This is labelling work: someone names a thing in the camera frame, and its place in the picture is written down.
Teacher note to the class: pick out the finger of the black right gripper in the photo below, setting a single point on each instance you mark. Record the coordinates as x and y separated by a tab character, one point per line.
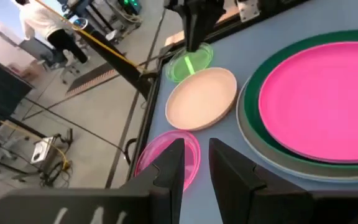
194	28
213	21

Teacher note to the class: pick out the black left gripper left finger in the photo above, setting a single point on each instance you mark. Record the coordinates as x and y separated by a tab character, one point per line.
166	174

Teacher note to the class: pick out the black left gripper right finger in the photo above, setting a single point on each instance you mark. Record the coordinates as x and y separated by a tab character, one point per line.
241	186

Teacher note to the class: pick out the small clear pink plate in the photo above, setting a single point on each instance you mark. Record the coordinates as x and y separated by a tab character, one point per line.
154	149

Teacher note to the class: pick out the large gray plastic plate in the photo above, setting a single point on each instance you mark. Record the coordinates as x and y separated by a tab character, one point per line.
275	159

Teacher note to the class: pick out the small clear green plate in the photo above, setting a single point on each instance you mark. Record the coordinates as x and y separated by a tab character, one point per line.
179	70

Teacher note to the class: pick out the peach plastic plate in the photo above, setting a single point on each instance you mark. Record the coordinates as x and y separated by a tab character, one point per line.
200	99

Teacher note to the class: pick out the large dark green plastic plate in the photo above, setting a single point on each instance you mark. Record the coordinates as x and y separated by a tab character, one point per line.
253	93

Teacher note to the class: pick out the large magenta plastic plate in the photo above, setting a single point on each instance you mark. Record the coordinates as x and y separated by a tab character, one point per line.
322	102

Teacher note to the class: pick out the light wooden side board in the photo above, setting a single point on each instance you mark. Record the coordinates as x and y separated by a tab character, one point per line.
174	39

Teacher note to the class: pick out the thick black pole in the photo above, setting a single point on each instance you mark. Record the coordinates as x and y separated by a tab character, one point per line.
113	59

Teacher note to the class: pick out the hazard striped floor mat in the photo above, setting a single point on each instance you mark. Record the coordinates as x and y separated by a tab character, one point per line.
89	79

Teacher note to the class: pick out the gray power box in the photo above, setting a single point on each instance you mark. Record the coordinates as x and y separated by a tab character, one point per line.
42	151

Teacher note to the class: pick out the person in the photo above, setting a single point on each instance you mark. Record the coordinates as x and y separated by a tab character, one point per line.
42	21

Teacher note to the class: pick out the silver metal bracket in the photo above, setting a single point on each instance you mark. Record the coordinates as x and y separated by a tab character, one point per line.
249	11

